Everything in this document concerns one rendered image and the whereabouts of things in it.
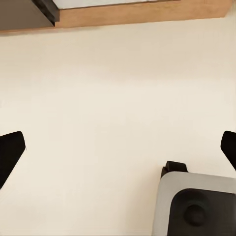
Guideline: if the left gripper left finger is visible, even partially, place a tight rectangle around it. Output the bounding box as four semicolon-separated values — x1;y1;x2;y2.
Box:
0;131;26;190

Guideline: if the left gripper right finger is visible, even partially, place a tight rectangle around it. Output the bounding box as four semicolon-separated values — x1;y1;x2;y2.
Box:
220;131;236;170

